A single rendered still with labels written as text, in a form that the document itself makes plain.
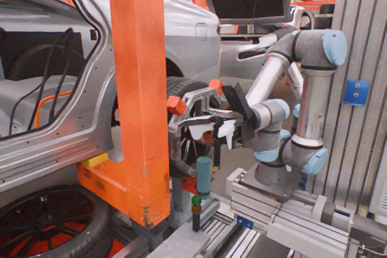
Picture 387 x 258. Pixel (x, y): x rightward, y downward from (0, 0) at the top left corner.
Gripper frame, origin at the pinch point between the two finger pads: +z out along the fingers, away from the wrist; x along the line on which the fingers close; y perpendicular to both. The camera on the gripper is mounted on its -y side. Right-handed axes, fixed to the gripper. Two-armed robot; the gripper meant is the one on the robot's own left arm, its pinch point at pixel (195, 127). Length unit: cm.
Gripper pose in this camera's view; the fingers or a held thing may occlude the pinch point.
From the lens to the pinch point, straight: 57.9
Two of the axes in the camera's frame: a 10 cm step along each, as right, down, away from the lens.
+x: -6.2, -1.1, 7.8
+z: -7.8, 1.9, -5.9
